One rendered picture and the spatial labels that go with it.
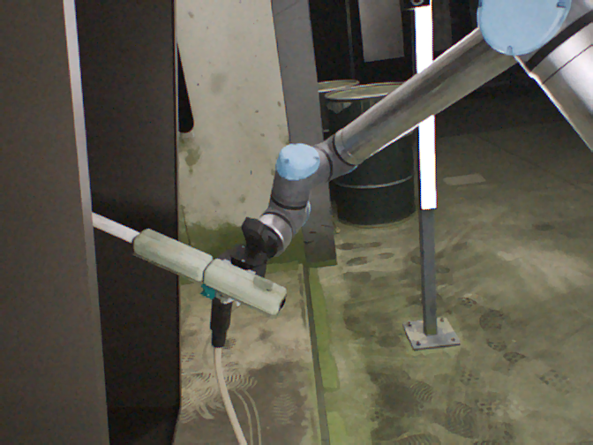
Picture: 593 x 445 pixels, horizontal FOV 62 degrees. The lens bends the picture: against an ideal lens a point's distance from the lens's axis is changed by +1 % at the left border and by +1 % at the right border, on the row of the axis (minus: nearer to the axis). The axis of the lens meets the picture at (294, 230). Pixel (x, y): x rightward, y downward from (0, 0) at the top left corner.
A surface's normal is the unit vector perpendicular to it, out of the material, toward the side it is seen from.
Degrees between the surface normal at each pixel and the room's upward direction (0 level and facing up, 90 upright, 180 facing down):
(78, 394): 90
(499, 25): 84
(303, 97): 90
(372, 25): 81
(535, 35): 84
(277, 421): 0
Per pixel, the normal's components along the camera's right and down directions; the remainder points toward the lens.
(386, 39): 0.01, 0.22
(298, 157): 0.13, -0.72
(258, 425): -0.13, -0.92
